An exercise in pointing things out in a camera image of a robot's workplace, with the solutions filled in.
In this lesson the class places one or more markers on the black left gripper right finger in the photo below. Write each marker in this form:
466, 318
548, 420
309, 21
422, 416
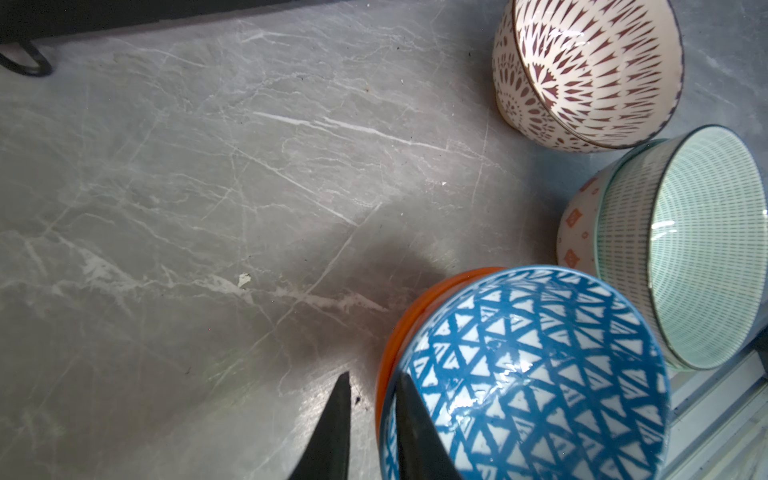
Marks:
421, 454

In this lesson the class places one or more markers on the white maroon patterned bowl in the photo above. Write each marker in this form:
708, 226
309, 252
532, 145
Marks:
588, 76

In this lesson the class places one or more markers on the black wire dish rack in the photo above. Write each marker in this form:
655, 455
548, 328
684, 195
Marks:
23, 23

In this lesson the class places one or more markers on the mint green bowl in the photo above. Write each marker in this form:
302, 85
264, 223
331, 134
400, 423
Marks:
679, 227

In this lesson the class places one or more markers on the blue triangle patterned bowl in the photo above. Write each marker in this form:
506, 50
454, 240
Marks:
540, 372

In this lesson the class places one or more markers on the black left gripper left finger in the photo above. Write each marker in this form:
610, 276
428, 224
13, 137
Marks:
327, 453

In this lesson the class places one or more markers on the orange bowl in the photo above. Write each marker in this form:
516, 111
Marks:
410, 322

